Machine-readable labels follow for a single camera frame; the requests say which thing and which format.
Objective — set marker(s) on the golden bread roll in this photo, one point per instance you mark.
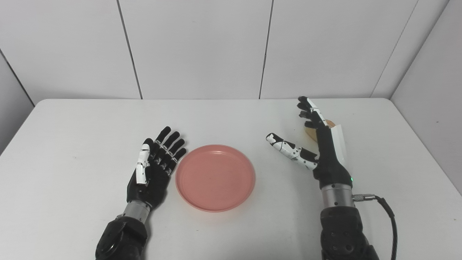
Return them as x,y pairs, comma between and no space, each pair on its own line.
311,134

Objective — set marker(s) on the pink round plate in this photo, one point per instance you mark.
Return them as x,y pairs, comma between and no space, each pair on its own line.
215,177

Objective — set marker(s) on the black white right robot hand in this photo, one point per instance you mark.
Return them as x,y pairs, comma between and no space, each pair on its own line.
330,166

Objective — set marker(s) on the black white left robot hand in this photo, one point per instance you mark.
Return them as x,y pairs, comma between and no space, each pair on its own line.
151,184

